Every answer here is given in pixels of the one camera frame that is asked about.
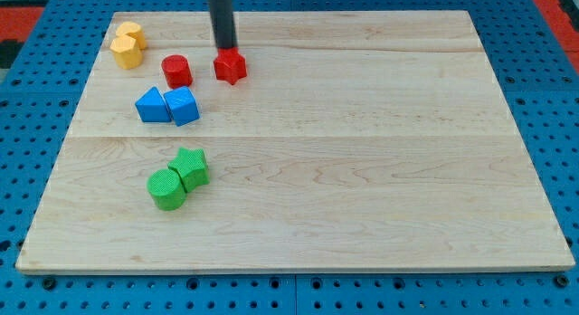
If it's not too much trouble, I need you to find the green star block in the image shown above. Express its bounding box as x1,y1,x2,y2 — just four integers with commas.
168,148,210,193

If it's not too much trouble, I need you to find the red star block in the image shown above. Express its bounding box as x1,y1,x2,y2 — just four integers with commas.
214,47,247,85

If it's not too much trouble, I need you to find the blue cube block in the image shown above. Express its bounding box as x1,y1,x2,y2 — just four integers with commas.
164,86,200,127

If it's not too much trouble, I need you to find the green cylinder block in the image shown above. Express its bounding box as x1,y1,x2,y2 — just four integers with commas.
147,168,186,211

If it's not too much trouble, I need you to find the red cylinder block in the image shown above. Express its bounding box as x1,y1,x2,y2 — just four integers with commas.
161,54,193,89

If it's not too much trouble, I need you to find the blue triangle block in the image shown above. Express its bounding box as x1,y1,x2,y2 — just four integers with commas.
135,87,172,122

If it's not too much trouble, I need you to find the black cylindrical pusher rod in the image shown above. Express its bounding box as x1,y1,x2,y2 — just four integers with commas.
207,0,238,49

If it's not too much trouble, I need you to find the yellow hexagon block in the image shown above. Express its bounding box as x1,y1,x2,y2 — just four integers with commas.
109,35,143,70

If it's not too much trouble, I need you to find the yellow rounded block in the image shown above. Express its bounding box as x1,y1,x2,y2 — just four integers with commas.
115,21,147,50

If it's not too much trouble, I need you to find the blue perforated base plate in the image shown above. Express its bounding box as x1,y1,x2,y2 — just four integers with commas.
1,0,578,314

